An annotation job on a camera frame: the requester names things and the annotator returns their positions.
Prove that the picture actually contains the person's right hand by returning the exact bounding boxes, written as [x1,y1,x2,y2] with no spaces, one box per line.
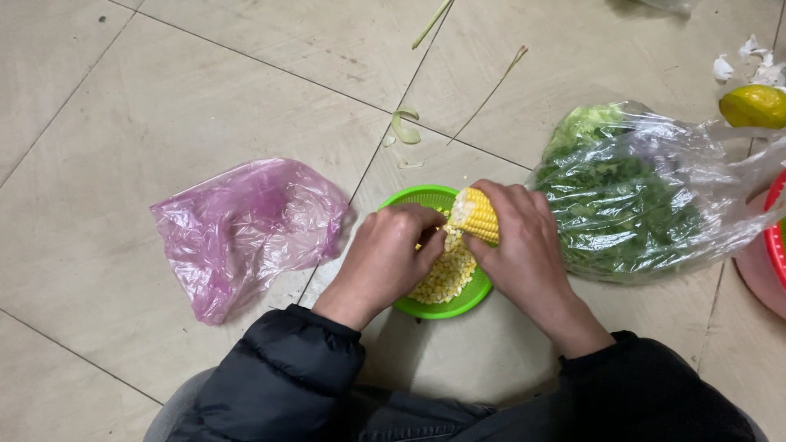
[462,179,599,360]

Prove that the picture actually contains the person's left hand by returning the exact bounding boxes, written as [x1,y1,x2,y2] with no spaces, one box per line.
[311,203,448,332]

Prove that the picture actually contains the yellow corn cob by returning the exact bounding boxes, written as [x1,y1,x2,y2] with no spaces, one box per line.
[449,187,501,246]

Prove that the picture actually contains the pile of loose corn kernels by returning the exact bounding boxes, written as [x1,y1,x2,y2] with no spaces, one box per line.
[408,209,479,306]

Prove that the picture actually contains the green plastic basket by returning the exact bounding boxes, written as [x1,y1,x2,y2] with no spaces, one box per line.
[377,185,494,320]

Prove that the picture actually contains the clear bag of green vegetables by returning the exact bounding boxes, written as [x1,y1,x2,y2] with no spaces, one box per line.
[527,101,786,285]

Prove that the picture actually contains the curled green husk piece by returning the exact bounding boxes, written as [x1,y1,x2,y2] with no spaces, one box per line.
[391,108,422,146]

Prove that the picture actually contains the pink plastic bag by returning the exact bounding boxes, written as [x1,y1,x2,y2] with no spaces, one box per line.
[149,158,352,326]

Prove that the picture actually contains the person's grey trousers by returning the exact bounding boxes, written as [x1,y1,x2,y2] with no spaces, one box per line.
[143,367,770,442]

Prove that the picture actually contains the thin dry stalk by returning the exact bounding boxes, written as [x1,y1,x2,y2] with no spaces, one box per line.
[447,45,529,146]

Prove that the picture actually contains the pink plastic basin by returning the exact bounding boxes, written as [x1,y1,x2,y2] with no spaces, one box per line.
[734,192,786,320]

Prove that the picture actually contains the pale green stalk strip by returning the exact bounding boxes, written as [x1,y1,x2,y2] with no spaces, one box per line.
[411,0,454,50]

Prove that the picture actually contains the red plastic basket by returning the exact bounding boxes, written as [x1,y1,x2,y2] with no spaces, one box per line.
[763,170,786,289]

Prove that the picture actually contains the yellow green citrus fruit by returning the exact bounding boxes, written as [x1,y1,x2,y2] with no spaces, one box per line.
[719,85,786,130]

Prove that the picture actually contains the white garlic peel scraps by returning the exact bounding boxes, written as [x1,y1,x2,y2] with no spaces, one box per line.
[712,34,786,88]

